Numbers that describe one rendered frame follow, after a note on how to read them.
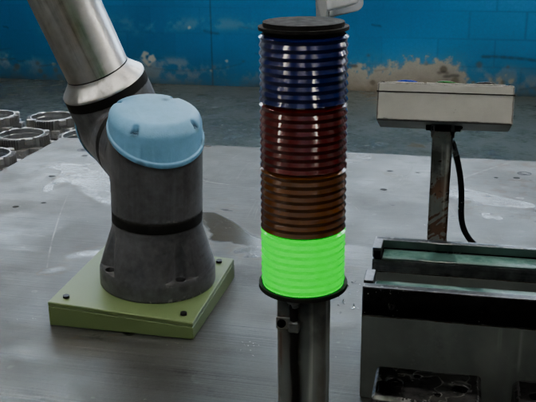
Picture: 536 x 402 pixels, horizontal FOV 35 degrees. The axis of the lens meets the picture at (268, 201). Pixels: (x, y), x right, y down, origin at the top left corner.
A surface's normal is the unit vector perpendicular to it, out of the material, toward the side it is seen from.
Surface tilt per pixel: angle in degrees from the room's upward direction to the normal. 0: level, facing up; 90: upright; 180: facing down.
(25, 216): 0
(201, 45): 90
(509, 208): 0
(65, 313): 90
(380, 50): 90
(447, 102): 69
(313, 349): 90
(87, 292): 4
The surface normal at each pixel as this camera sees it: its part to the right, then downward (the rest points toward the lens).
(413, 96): -0.20, -0.05
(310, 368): -0.22, 0.32
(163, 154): 0.26, 0.32
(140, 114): 0.09, -0.88
